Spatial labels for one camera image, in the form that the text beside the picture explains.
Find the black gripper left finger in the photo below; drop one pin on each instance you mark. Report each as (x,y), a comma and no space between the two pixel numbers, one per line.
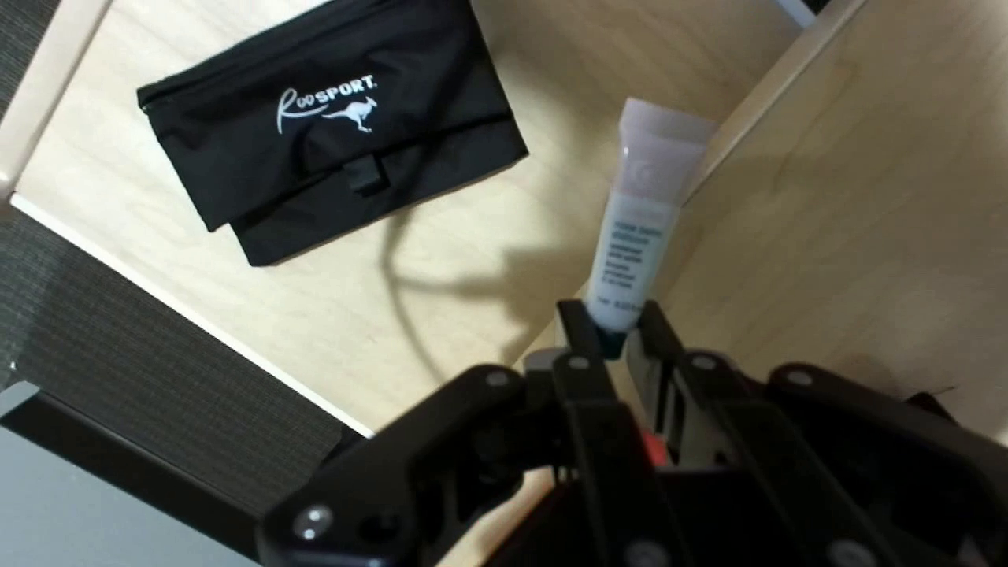
(579,370)

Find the black Roosport pouch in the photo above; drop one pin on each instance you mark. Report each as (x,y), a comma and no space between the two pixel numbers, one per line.
(336,120)

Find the white tube with teal cap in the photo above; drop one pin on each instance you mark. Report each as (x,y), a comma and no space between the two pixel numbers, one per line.
(660,159)

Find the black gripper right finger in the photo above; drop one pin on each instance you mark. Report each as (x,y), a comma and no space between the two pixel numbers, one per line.
(652,347)

